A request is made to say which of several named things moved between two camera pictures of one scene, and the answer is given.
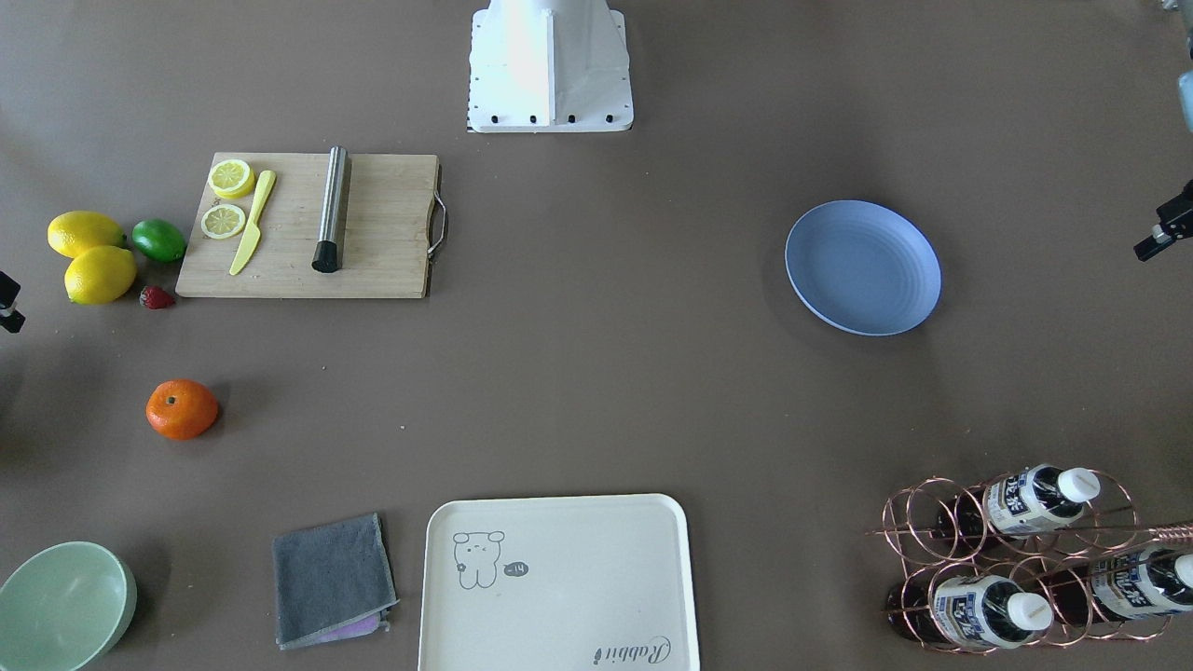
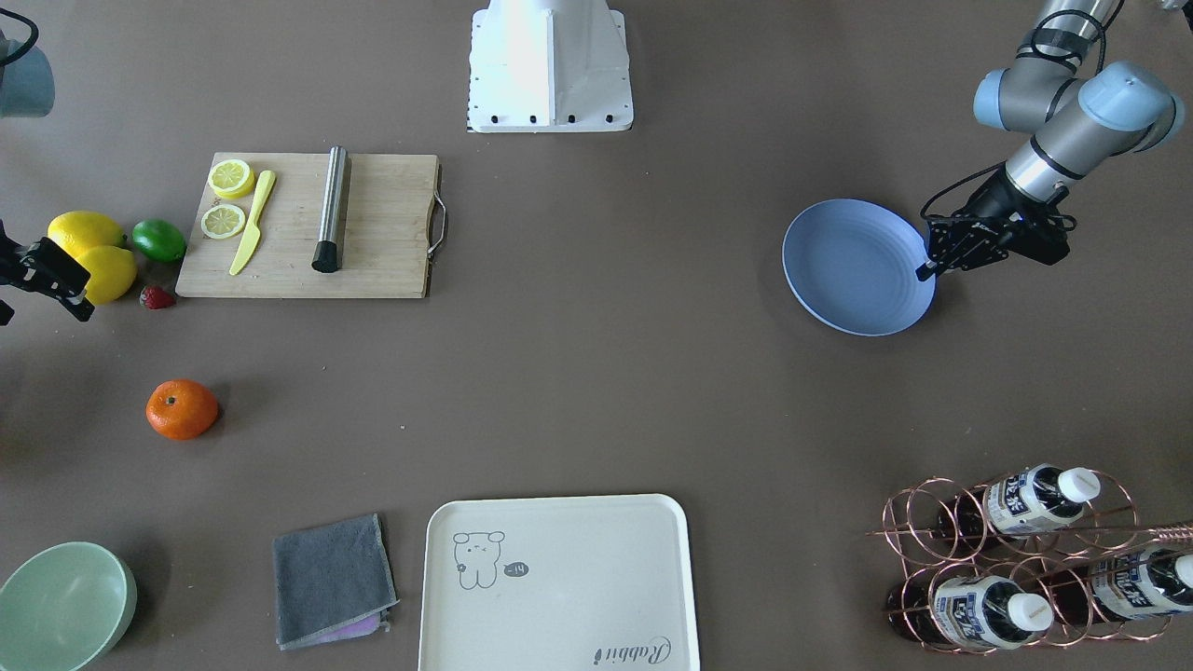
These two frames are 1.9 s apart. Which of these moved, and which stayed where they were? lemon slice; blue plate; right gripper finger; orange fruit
Moved: right gripper finger
Stayed: lemon slice; orange fruit; blue plate
